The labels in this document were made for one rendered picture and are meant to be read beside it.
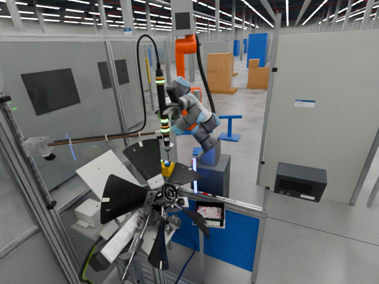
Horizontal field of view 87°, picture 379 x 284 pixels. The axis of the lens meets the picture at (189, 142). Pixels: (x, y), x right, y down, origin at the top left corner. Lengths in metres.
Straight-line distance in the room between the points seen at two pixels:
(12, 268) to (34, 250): 0.12
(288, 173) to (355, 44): 1.68
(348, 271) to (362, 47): 2.11
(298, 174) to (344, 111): 1.55
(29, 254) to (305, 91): 2.80
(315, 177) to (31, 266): 1.77
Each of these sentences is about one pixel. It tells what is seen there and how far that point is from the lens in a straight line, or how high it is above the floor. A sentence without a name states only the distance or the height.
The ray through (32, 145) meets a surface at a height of 1.56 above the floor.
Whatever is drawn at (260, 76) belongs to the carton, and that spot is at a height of 0.50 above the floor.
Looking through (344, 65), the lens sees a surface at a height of 1.69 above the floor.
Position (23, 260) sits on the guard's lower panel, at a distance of 1.68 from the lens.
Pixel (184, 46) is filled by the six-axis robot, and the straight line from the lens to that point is 4.85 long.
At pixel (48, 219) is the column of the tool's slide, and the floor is 1.12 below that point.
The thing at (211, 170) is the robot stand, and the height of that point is 0.99.
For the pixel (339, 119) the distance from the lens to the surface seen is 2.81.
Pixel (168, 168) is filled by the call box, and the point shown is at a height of 1.07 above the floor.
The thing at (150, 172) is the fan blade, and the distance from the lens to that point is 1.20.
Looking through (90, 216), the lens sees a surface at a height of 0.97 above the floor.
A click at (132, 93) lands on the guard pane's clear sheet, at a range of 1.95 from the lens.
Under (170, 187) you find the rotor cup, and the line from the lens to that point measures 1.16.
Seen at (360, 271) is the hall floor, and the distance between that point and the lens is 2.71.
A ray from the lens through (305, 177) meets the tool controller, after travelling 1.35.
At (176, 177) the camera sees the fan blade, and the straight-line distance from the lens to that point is 1.32.
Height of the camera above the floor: 1.95
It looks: 26 degrees down
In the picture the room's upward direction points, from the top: 3 degrees counter-clockwise
